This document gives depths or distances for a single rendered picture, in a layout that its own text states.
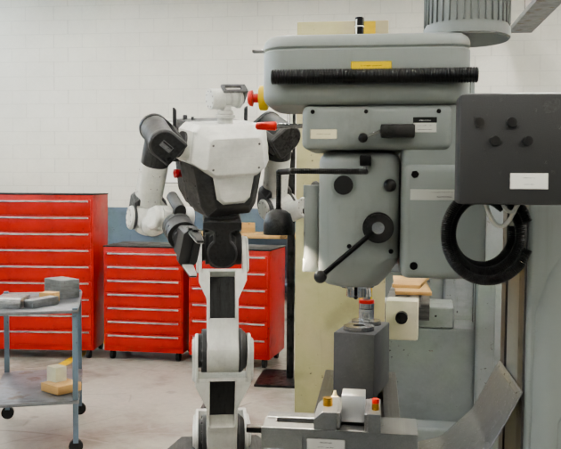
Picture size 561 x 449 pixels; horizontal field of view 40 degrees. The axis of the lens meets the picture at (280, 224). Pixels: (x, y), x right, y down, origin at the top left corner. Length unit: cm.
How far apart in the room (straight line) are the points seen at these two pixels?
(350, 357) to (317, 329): 144
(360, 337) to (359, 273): 45
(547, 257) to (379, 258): 36
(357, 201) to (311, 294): 190
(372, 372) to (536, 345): 61
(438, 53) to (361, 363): 92
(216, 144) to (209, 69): 880
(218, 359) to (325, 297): 122
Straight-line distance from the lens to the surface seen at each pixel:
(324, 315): 365
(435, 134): 176
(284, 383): 607
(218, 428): 268
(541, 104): 154
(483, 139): 152
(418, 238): 176
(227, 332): 252
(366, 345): 222
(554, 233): 175
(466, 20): 183
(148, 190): 253
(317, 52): 177
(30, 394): 487
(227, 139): 248
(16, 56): 1222
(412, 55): 177
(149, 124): 251
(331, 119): 176
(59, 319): 710
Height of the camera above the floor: 155
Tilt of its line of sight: 3 degrees down
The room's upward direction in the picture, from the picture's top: straight up
